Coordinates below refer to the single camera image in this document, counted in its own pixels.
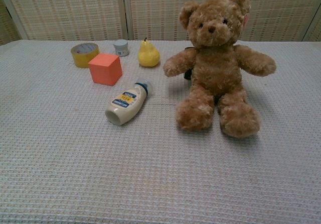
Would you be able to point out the brown tin box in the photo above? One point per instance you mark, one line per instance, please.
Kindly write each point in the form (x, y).
(187, 74)

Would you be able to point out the woven folding screen panel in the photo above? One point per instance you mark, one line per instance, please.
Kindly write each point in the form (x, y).
(276, 10)
(160, 10)
(5, 25)
(70, 10)

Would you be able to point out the orange foam cube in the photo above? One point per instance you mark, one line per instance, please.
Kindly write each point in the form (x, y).
(104, 70)

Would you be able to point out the brown plush teddy bear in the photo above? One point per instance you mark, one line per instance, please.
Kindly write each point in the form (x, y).
(217, 68)

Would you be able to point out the yellow packing tape roll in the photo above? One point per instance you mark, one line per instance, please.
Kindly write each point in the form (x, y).
(80, 58)

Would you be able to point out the cream mayonnaise squeeze bottle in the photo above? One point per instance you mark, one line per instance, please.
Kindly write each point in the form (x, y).
(126, 103)

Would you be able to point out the small grey lidded jar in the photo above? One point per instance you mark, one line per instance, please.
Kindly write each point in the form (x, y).
(121, 48)

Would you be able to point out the yellow pear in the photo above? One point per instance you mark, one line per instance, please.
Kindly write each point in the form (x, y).
(148, 55)

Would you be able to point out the grey waffle-weave tablecloth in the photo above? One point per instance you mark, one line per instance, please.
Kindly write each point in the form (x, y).
(100, 163)

